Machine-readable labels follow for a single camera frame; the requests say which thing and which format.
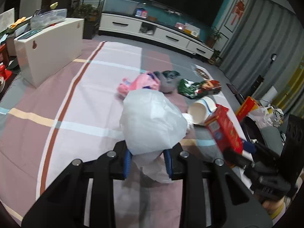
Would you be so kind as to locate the potted plant in corner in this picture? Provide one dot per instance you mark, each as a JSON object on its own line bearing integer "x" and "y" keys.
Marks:
{"x": 216, "y": 59}

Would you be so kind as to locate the black tower appliance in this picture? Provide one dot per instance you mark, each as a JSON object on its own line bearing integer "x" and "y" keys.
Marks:
{"x": 256, "y": 84}

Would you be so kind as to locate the white TV cabinet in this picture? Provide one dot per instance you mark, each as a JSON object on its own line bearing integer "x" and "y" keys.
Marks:
{"x": 153, "y": 32}

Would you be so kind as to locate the checked table cloth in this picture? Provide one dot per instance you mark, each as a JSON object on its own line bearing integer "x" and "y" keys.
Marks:
{"x": 76, "y": 113}

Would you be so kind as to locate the white pink plastic bag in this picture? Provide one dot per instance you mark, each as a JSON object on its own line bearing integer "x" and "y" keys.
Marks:
{"x": 261, "y": 117}

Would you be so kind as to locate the translucent bin on cabinet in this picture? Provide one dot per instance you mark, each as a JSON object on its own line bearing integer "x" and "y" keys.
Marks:
{"x": 120, "y": 6}

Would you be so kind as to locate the red cigarette box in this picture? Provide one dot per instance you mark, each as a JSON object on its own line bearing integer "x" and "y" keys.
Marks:
{"x": 223, "y": 131}

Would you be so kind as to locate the white paper cup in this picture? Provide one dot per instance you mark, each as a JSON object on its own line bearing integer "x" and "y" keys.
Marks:
{"x": 201, "y": 109}

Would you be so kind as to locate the grey sofa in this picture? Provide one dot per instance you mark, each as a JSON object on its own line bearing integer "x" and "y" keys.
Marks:
{"x": 272, "y": 139}

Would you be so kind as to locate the white paper roll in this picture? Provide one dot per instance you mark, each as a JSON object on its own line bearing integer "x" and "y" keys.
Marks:
{"x": 267, "y": 98}

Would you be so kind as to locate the red Chinese knot decoration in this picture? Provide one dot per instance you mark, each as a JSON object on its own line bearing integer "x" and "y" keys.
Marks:
{"x": 238, "y": 11}

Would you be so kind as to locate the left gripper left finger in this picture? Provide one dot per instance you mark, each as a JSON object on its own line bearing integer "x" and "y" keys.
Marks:
{"x": 127, "y": 164}

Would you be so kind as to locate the white storage box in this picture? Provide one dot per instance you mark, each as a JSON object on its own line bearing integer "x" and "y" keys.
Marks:
{"x": 48, "y": 51}

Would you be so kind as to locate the clear plastic storage container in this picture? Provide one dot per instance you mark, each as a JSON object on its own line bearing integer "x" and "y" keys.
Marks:
{"x": 42, "y": 18}

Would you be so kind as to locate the dark green foil bag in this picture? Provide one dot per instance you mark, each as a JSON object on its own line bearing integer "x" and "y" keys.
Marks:
{"x": 169, "y": 80}

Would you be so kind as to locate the large left potted plant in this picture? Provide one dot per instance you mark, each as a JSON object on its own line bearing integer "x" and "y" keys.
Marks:
{"x": 91, "y": 15}

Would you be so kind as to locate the green red wafer snack bag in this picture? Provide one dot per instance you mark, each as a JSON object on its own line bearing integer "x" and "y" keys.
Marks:
{"x": 196, "y": 90}

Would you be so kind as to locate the potted plant by cabinet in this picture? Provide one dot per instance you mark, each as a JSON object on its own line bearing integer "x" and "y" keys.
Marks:
{"x": 213, "y": 36}

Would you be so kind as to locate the small red blue box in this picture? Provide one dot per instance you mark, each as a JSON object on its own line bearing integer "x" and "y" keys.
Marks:
{"x": 141, "y": 12}

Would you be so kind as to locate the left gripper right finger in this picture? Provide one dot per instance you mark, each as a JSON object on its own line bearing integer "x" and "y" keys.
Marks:
{"x": 168, "y": 162}

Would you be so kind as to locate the grey curtain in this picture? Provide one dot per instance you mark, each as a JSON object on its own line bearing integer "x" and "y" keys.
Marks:
{"x": 268, "y": 43}

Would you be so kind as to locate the red orange shopping bag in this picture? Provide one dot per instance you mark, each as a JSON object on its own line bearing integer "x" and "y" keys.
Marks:
{"x": 247, "y": 106}

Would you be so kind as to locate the pile of clothes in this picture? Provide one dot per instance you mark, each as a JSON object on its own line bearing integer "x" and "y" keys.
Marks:
{"x": 276, "y": 115}

